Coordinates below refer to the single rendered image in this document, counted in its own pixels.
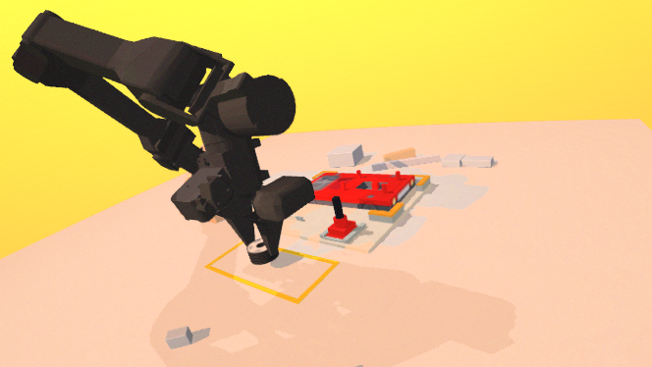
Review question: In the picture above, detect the yellow rectangular outline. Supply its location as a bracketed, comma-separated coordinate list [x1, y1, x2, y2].
[204, 241, 340, 304]

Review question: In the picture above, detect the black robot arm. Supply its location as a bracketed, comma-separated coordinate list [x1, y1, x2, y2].
[11, 10, 297, 223]

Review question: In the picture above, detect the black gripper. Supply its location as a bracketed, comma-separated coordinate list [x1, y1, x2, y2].
[199, 137, 315, 256]

